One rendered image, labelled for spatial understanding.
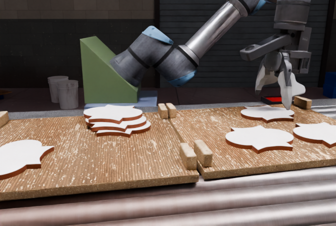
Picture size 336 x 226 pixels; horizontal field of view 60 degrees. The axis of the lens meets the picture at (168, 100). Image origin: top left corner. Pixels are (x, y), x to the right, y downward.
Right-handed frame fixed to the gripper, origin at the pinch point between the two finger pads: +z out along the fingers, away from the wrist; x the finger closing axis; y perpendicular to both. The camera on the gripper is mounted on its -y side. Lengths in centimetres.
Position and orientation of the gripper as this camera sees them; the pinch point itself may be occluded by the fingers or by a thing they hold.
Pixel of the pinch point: (268, 102)
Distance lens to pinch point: 80.2
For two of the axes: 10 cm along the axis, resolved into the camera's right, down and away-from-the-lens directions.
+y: 9.8, 0.3, 2.2
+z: -0.8, 9.7, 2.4
